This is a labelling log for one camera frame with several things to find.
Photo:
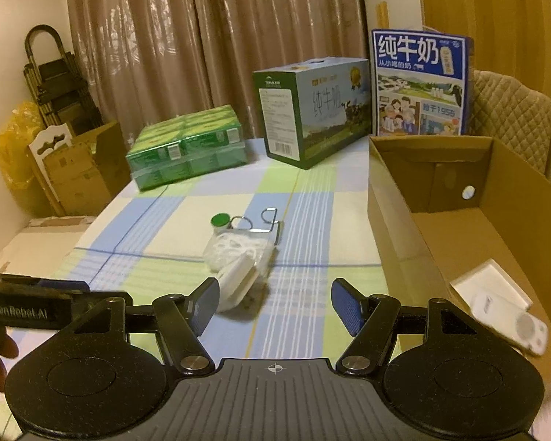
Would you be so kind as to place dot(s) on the green milk carton box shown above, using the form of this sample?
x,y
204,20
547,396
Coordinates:
x,y
311,110

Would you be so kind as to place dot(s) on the beige quilted chair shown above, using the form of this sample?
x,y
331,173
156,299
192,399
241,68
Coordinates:
x,y
519,117

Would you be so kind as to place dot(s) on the clear box of floss picks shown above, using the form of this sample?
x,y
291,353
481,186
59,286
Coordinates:
x,y
228,246

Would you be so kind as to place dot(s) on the white flat box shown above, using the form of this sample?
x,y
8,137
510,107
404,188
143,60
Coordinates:
x,y
490,277

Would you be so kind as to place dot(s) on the green capped small jar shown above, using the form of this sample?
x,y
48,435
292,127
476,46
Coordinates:
x,y
221,222

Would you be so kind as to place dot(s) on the checkered tablecloth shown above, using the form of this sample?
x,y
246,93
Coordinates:
x,y
151,244

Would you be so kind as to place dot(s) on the black folding step ladder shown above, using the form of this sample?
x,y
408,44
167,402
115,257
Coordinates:
x,y
58,88

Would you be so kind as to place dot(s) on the metal wire rack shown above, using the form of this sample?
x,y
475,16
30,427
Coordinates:
x,y
268,225

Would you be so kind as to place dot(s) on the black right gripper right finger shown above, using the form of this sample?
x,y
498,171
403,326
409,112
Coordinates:
x,y
370,321

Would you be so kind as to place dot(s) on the green shrink-wrapped carton pack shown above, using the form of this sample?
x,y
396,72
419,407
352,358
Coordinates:
x,y
187,146

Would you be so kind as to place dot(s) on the cardboard boxes on floor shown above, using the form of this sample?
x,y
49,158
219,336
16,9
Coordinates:
x,y
80,175

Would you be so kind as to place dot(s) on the brown curtain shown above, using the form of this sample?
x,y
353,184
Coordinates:
x,y
149,60

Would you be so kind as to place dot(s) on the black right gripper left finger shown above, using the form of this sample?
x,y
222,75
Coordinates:
x,y
180,321

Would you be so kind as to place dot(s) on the blue milk carton box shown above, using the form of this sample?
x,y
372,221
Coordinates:
x,y
421,81

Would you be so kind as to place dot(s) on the yellow plastic bag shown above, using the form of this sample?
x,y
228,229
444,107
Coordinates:
x,y
16,167

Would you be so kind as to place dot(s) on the white remote control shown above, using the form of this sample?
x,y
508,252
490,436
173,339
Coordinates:
x,y
511,322

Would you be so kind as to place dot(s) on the wooden door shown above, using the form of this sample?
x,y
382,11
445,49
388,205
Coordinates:
x,y
511,37

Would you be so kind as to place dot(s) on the brown cardboard box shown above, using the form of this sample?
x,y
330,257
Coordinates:
x,y
440,206

